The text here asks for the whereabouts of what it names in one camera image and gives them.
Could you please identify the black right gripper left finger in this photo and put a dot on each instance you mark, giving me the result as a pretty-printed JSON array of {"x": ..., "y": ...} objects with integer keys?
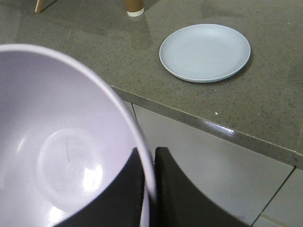
[{"x": 119, "y": 205}]

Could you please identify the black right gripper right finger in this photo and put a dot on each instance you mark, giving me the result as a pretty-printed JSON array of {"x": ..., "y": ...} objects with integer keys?
[{"x": 180, "y": 203}]

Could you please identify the purple plastic bowl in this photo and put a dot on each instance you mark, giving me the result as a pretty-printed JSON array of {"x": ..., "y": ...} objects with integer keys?
[{"x": 65, "y": 135}]

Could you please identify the light blue plastic plate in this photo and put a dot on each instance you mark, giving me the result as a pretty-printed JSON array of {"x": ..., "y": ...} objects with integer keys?
[{"x": 204, "y": 53}]

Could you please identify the brown paper cup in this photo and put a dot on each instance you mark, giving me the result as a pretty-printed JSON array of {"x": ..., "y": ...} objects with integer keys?
[{"x": 134, "y": 8}]

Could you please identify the grey cabinet door panel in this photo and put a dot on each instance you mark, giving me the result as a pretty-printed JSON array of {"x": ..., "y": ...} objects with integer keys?
[{"x": 258, "y": 190}]

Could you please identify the wooden stick object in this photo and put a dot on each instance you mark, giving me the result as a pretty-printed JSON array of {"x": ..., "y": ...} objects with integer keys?
[{"x": 39, "y": 6}]

